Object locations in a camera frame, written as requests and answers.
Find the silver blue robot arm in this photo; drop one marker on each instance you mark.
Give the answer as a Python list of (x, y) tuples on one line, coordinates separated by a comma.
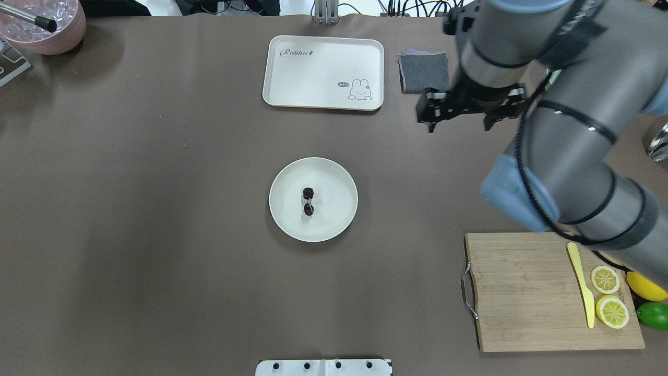
[(576, 74)]

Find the yellow lemon middle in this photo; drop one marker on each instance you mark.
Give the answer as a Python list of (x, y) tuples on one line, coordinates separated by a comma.
[(645, 288)]

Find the lemon slice near knife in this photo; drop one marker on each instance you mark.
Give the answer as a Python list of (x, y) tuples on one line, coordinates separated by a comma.
[(605, 280)]

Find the lemon slice near lemons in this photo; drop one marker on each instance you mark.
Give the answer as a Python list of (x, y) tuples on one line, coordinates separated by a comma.
[(612, 311)]

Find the aluminium frame post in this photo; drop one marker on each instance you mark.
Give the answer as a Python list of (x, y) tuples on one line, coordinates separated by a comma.
[(326, 12)]

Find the dark red cherry pair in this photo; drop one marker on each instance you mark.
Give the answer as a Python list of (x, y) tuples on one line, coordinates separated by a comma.
[(308, 194)]

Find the bamboo cutting board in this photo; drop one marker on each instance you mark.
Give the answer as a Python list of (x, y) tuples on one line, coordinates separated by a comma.
[(525, 296)]

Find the pink bowl with ice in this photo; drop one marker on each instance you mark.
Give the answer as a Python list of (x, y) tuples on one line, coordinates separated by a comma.
[(44, 27)]

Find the green lime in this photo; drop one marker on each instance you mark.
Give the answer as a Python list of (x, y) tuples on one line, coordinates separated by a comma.
[(653, 314)]

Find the yellow plastic knife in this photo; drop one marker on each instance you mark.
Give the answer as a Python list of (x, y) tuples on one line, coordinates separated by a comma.
[(586, 293)]

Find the clear glass cup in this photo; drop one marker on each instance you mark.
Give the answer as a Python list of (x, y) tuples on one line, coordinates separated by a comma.
[(657, 149)]

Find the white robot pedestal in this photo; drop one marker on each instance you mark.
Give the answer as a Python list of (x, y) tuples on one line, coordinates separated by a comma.
[(325, 367)]

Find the grey folded cloth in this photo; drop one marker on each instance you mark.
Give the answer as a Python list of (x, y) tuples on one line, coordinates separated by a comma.
[(419, 70)]

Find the cream rabbit tray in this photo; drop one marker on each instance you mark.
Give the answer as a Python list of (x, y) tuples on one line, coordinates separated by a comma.
[(324, 73)]

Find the white cup rack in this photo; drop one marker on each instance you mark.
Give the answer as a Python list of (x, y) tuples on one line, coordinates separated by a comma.
[(13, 62)]

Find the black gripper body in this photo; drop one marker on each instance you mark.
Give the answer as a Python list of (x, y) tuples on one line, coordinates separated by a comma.
[(476, 97)]

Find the beige round plate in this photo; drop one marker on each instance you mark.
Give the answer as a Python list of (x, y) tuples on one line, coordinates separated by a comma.
[(335, 199)]

